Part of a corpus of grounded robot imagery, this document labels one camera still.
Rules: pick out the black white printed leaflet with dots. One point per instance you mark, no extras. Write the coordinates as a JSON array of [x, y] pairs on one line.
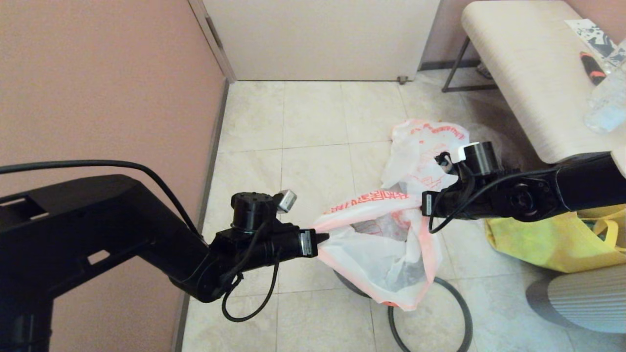
[[589, 35]]

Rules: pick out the black cylindrical right wrist camera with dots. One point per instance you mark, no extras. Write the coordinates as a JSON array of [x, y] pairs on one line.
[[479, 159]]

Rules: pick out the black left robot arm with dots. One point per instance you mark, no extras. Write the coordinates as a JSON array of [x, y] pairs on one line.
[[88, 234]]

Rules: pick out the grey wall baseboard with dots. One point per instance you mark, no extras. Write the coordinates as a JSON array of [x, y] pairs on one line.
[[217, 137]]

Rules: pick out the grey door frame strip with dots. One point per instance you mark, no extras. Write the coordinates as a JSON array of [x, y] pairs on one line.
[[215, 44]]

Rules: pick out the pale ribbed bin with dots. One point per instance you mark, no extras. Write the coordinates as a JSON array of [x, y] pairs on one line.
[[587, 298]]

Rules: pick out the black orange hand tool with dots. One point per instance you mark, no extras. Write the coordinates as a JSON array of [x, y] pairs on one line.
[[592, 69]]

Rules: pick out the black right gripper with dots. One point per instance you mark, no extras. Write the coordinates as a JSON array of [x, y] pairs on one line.
[[469, 200]]

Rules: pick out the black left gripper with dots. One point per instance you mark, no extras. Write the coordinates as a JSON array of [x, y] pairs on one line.
[[269, 247]]

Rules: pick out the white plastic bag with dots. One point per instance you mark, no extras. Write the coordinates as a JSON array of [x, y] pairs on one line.
[[371, 254]]

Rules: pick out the clear plastic water bottle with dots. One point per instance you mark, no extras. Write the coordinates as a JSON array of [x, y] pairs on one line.
[[609, 102]]

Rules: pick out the beige bench with metal legs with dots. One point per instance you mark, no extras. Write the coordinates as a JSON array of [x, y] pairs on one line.
[[528, 73]]

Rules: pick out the black ribbed trash can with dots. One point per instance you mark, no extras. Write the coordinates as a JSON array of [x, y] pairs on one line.
[[349, 286]]

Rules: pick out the black cylindrical left wrist camera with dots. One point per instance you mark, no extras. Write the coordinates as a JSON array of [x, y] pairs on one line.
[[252, 210]]

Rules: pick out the white door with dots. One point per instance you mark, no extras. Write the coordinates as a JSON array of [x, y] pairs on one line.
[[323, 39]]

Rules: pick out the yellow fabric tote bag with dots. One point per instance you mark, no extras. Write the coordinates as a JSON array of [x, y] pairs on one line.
[[538, 244]]

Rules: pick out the black cylindrical wrist camera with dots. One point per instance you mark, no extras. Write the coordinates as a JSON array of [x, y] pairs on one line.
[[479, 159], [252, 210]]

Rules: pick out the white red-print trash bag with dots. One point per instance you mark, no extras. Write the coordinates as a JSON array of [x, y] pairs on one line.
[[415, 146]]

